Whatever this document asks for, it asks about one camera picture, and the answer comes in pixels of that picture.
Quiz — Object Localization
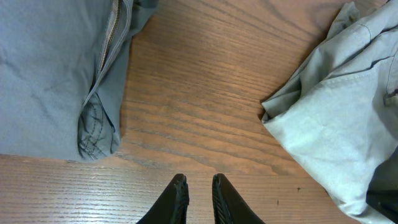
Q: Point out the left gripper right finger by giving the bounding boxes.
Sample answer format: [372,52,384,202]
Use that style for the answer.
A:
[212,173,265,224]

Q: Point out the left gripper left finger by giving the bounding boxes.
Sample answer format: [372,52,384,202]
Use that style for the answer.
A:
[137,174,189,224]

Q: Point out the khaki beige shorts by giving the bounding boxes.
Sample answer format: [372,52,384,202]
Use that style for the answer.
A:
[262,1,397,223]

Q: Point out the folded grey shorts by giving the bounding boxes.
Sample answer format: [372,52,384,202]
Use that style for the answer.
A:
[1,0,159,162]

